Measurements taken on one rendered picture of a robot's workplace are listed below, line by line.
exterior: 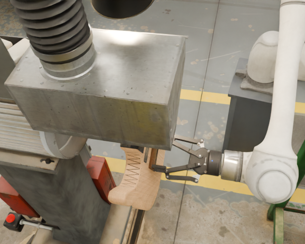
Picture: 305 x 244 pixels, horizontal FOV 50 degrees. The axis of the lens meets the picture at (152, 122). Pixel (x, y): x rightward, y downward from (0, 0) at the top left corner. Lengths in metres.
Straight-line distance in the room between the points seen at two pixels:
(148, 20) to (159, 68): 2.76
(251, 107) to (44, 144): 1.14
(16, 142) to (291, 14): 0.81
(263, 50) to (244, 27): 1.69
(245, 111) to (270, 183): 1.01
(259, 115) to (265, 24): 1.65
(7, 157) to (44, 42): 0.59
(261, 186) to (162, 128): 0.30
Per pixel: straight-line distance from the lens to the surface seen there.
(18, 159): 1.06
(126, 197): 0.79
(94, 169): 1.55
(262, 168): 0.78
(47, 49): 0.56
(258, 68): 1.59
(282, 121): 0.84
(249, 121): 1.81
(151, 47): 0.62
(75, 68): 0.58
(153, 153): 1.00
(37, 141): 0.87
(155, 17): 3.36
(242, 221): 2.08
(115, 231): 1.76
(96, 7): 0.69
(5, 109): 0.87
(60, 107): 0.63
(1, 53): 0.72
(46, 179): 1.15
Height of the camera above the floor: 1.93
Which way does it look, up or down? 53 degrees down
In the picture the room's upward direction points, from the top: 8 degrees counter-clockwise
